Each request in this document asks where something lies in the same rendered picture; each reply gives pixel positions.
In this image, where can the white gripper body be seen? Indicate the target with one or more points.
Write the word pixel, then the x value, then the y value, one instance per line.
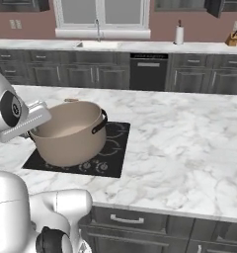
pixel 28 124

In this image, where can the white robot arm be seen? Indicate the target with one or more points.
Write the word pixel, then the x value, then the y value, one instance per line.
pixel 12 210

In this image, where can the grey base cupboard run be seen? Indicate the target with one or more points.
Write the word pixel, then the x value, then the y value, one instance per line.
pixel 58 69
pixel 206 74

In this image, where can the black hob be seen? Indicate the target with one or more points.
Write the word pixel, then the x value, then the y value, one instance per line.
pixel 115 154

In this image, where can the silver tap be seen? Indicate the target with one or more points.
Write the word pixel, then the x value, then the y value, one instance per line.
pixel 98 29

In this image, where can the black dishwasher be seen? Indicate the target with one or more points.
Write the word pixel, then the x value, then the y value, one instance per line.
pixel 148 72

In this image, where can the white framed window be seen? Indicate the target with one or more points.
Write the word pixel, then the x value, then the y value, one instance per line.
pixel 100 13

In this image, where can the grey drawer front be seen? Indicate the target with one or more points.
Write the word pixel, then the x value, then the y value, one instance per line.
pixel 234 234
pixel 156 220

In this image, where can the white paper towel roll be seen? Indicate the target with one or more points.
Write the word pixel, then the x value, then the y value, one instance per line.
pixel 179 35

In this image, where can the wooden knife block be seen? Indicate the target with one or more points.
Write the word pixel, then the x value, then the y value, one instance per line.
pixel 232 39

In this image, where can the white wall socket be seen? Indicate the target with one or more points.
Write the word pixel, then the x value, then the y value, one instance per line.
pixel 15 24
pixel 236 25

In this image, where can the dark wall cupboard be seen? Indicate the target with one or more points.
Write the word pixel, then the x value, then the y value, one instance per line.
pixel 189 4
pixel 18 5

